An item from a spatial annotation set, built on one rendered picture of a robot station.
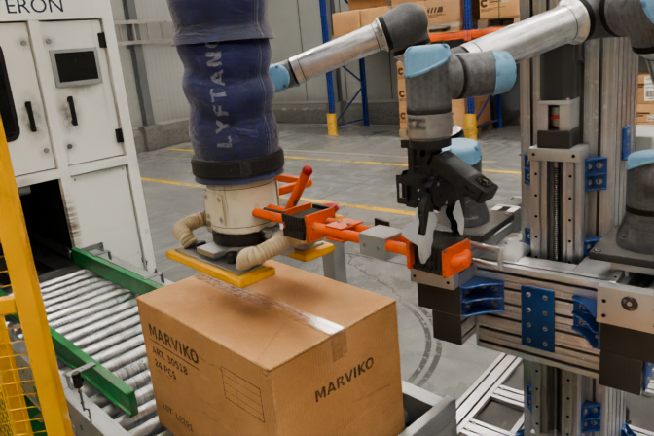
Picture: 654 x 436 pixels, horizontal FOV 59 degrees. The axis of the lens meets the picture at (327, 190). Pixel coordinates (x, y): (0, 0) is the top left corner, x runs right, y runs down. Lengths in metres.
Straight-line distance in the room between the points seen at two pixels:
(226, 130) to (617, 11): 0.83
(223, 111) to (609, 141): 1.00
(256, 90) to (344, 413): 0.77
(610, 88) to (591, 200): 0.31
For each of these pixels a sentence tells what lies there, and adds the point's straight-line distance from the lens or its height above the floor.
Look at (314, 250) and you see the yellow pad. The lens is 1.42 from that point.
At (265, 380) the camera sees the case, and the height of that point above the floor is 0.92.
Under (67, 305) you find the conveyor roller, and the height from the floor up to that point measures 0.53.
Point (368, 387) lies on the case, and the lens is 1.47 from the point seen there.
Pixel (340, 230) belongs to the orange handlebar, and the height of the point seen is 1.21.
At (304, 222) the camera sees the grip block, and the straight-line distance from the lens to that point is 1.22.
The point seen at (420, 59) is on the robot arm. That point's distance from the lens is 0.95.
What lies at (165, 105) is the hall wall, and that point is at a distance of 11.64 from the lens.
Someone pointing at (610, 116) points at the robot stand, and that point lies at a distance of 1.68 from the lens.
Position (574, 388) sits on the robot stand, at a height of 0.55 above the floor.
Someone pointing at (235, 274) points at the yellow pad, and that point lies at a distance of 1.33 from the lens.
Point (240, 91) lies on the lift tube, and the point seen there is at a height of 1.49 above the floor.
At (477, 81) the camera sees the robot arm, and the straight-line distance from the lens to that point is 1.00.
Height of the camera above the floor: 1.57
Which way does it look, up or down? 14 degrees down
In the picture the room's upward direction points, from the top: 5 degrees counter-clockwise
